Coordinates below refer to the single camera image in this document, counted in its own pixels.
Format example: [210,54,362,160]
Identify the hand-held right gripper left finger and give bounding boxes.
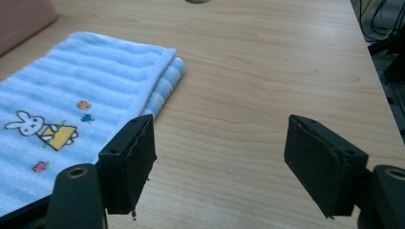
[97,114,159,216]

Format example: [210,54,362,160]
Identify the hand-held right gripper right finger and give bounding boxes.
[283,114,370,219]

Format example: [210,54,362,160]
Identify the light blue striped rabbit towel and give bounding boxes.
[0,31,186,217]

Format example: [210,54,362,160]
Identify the dark metal stand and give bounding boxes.
[367,31,405,84]

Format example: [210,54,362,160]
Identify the brown object at corner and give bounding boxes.
[0,0,59,58]

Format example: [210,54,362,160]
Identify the black cables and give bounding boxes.
[358,0,405,43]

